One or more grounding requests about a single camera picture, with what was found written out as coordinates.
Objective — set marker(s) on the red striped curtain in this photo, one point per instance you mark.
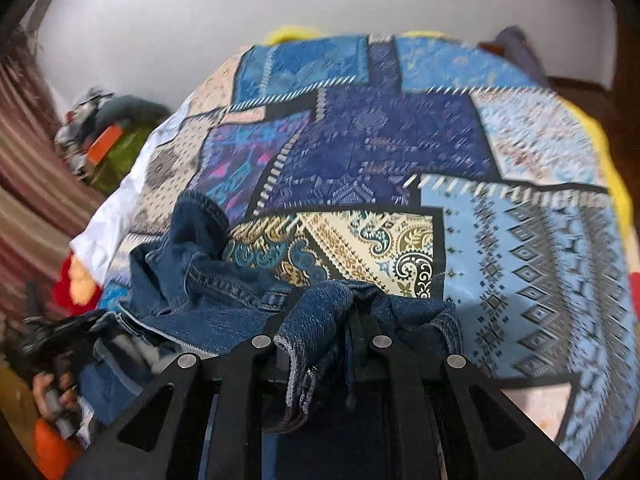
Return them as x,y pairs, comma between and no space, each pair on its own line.
43,206

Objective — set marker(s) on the orange shoe box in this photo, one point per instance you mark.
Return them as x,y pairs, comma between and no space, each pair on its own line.
103,144

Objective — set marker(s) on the green patterned bag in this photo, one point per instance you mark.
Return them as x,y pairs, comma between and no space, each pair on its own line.
120,157

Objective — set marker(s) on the grey bag by bed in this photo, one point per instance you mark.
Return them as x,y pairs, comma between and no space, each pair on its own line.
519,51

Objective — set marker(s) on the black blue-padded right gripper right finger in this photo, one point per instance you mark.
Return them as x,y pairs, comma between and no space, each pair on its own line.
444,419

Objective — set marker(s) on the white shirt on bed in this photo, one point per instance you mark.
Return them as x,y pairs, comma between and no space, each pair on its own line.
97,244

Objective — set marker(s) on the person's left hand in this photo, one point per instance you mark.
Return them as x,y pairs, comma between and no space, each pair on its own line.
54,395

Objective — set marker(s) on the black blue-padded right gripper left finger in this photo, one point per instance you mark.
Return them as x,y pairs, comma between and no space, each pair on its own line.
200,419

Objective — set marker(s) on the blue patchwork bedspread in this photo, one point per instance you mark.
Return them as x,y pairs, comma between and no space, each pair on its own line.
430,169

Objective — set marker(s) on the red plush toy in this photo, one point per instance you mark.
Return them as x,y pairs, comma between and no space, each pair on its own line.
76,292

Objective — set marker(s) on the pile of clothes and boxes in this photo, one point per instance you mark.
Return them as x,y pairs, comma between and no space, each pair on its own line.
95,112

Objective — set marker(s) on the blue denim jacket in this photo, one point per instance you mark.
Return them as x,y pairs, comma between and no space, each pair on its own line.
317,421

